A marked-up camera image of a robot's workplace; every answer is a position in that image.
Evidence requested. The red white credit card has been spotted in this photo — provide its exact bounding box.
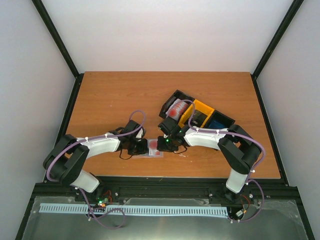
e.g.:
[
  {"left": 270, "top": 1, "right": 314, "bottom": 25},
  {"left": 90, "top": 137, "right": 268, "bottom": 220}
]
[{"left": 148, "top": 139, "right": 163, "bottom": 157}]

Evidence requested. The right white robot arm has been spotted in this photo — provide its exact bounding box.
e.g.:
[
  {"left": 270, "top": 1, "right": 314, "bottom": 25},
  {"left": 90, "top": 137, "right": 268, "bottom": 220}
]
[{"left": 157, "top": 117, "right": 266, "bottom": 203}]

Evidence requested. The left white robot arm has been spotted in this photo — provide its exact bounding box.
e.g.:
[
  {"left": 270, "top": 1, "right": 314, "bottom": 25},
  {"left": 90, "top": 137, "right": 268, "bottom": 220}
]
[{"left": 43, "top": 119, "right": 149, "bottom": 202}]

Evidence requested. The yellow middle card bin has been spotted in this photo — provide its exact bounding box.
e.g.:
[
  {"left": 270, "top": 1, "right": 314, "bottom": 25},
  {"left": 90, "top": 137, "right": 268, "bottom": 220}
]
[{"left": 178, "top": 99, "right": 215, "bottom": 128}]

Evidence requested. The black left card bin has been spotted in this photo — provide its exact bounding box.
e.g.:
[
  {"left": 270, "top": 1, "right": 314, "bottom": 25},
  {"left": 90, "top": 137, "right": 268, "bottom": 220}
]
[{"left": 159, "top": 89, "right": 195, "bottom": 121}]

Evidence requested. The black card bin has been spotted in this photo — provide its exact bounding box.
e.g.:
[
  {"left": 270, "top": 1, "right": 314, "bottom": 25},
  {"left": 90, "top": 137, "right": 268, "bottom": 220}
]
[
  {"left": 159, "top": 89, "right": 195, "bottom": 121},
  {"left": 204, "top": 110, "right": 235, "bottom": 129}
]

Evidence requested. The red white card stack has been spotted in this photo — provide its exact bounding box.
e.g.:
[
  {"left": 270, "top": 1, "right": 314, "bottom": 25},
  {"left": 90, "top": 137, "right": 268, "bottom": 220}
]
[{"left": 165, "top": 98, "right": 189, "bottom": 121}]

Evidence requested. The black card stack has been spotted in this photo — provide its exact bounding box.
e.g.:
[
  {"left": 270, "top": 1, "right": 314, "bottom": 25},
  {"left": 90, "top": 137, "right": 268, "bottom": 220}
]
[{"left": 190, "top": 110, "right": 207, "bottom": 127}]

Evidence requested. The blue card stack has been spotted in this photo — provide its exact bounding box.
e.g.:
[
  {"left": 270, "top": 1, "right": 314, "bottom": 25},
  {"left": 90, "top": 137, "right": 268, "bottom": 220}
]
[{"left": 208, "top": 120, "right": 227, "bottom": 130}]

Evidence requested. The black right card bin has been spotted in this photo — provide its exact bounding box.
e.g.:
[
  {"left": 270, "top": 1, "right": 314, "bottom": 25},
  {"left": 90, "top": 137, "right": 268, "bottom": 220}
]
[{"left": 204, "top": 110, "right": 235, "bottom": 129}]

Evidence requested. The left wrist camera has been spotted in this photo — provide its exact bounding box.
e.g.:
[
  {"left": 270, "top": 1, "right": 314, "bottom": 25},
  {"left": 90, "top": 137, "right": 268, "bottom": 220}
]
[{"left": 135, "top": 127, "right": 146, "bottom": 139}]

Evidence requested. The thin black cable loop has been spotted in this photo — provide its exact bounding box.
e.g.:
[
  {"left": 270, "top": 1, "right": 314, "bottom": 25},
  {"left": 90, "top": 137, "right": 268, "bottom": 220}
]
[{"left": 118, "top": 148, "right": 135, "bottom": 161}]

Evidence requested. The light blue cable duct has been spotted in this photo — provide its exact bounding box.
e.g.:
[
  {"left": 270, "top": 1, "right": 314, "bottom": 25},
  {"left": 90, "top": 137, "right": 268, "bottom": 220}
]
[{"left": 39, "top": 203, "right": 228, "bottom": 218}]

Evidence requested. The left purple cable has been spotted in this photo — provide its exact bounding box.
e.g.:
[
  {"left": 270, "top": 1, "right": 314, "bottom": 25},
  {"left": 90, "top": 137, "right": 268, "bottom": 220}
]
[{"left": 46, "top": 110, "right": 147, "bottom": 230}]

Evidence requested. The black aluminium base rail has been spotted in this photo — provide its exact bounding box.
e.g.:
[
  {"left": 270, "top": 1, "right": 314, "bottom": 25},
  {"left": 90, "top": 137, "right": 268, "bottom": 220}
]
[{"left": 32, "top": 174, "right": 300, "bottom": 208}]

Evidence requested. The left black frame post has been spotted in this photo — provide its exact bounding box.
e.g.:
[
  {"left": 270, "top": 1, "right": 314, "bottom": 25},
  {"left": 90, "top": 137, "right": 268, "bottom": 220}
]
[{"left": 31, "top": 0, "right": 81, "bottom": 79}]

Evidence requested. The black frame post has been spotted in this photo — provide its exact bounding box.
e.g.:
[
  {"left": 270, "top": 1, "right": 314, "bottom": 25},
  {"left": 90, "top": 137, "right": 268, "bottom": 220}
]
[
  {"left": 31, "top": 0, "right": 81, "bottom": 79},
  {"left": 251, "top": 0, "right": 305, "bottom": 77}
]

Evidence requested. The right black frame post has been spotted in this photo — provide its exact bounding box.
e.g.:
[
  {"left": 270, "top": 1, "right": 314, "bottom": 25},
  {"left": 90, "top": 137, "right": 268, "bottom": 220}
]
[{"left": 251, "top": 0, "right": 305, "bottom": 77}]

